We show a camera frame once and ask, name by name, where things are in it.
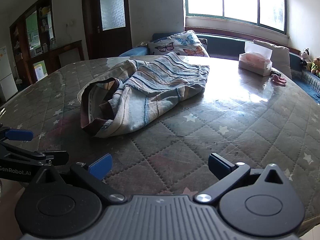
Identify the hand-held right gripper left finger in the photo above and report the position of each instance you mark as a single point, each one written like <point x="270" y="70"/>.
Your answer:
<point x="101" y="166"/>

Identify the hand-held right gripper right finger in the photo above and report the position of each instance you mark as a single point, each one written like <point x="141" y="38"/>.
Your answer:
<point x="217" y="163"/>

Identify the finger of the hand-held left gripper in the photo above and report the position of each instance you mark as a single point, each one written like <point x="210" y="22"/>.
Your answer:
<point x="42" y="157"/>
<point x="20" y="135"/>

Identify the striped blue beige shorts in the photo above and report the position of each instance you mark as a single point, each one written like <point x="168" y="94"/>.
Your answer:
<point x="155" y="85"/>

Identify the white refrigerator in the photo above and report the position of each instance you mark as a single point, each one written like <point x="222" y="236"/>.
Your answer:
<point x="7" y="75"/>

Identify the yellow framed picture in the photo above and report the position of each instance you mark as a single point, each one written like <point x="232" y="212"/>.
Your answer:
<point x="40" y="71"/>

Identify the white panel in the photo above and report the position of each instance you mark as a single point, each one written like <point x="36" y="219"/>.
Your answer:
<point x="68" y="57"/>

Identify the dark wooden cabinet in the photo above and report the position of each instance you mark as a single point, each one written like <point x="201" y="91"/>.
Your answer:
<point x="67" y="47"/>

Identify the small pink cloth item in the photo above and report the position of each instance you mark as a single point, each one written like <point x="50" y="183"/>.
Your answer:
<point x="278" y="80"/>

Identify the white tissue box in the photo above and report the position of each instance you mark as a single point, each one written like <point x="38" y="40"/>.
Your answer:
<point x="252" y="63"/>

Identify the black remote control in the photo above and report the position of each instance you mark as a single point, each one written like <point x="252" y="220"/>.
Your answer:
<point x="275" y="73"/>

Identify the blue sofa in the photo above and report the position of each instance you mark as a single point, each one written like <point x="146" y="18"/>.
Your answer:
<point x="222" y="46"/>

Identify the beige cushion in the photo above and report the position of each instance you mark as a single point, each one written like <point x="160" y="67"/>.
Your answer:
<point x="281" y="57"/>

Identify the butterfly print pillow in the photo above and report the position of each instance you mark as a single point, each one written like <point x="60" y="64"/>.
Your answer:
<point x="177" y="43"/>

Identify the dark wooden door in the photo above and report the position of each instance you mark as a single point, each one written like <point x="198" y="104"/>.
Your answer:
<point x="90" y="17"/>

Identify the brown and green plush toy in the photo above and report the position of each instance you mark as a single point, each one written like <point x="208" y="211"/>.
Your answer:
<point x="315" y="66"/>

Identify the black and white plush toy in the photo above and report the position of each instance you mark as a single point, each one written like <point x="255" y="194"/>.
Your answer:
<point x="305" y="55"/>

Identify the green-framed window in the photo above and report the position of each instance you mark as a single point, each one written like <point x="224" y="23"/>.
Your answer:
<point x="237" y="0"/>

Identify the white wall socket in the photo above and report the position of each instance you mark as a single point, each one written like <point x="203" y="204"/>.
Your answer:
<point x="70" y="23"/>

